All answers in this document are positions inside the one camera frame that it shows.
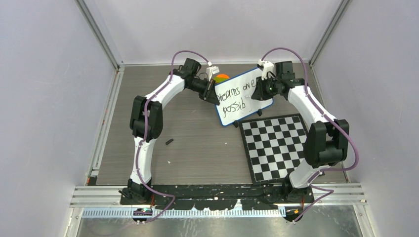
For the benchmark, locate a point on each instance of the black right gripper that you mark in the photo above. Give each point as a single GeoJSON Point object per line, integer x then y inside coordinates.
{"type": "Point", "coordinates": [257, 95]}

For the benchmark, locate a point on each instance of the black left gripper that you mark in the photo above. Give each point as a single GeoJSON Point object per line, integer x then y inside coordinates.
{"type": "Point", "coordinates": [210, 94]}

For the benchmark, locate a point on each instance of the blue framed whiteboard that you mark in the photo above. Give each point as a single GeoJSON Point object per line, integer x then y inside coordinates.
{"type": "Point", "coordinates": [235, 99]}

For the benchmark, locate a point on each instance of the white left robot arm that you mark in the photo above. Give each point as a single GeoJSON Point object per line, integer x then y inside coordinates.
{"type": "Point", "coordinates": [147, 122]}

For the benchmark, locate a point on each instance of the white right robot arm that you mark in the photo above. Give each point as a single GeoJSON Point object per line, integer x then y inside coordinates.
{"type": "Point", "coordinates": [325, 145]}

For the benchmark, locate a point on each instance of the orange green round object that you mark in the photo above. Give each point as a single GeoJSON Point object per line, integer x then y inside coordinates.
{"type": "Point", "coordinates": [221, 78]}

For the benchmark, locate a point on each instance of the black white checkerboard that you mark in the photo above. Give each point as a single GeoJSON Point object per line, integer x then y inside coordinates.
{"type": "Point", "coordinates": [273, 146]}

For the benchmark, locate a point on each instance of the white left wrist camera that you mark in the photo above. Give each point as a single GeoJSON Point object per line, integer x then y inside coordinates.
{"type": "Point", "coordinates": [211, 70]}

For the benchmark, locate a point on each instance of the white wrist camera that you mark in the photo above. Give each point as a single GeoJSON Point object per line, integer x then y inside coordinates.
{"type": "Point", "coordinates": [211, 70]}
{"type": "Point", "coordinates": [267, 68]}

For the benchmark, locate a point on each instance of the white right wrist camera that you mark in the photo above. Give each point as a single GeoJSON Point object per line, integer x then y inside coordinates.
{"type": "Point", "coordinates": [267, 68]}

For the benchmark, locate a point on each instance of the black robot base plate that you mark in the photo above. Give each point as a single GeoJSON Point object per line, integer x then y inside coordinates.
{"type": "Point", "coordinates": [214, 197]}

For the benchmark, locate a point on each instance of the aluminium right frame post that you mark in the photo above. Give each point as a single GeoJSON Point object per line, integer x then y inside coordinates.
{"type": "Point", "coordinates": [340, 11]}

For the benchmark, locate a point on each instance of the aluminium frame post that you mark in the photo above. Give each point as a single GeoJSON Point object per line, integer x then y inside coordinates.
{"type": "Point", "coordinates": [108, 48]}
{"type": "Point", "coordinates": [340, 11]}

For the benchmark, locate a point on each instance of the aluminium front frame rail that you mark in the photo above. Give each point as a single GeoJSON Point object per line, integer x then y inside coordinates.
{"type": "Point", "coordinates": [104, 202]}

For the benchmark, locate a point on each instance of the aluminium left frame post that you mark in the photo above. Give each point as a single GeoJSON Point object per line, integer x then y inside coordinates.
{"type": "Point", "coordinates": [108, 48]}

